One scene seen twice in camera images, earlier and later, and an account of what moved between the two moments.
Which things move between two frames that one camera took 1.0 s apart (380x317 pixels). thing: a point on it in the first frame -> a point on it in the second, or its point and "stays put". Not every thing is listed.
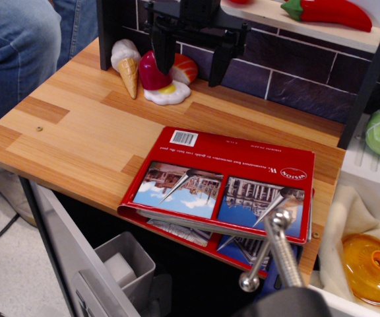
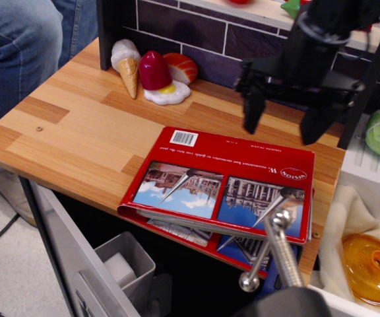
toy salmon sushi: (185, 69) stays put
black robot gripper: (206, 20) -> (305, 75)
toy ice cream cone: (125, 57) stays put
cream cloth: (350, 213) stays put
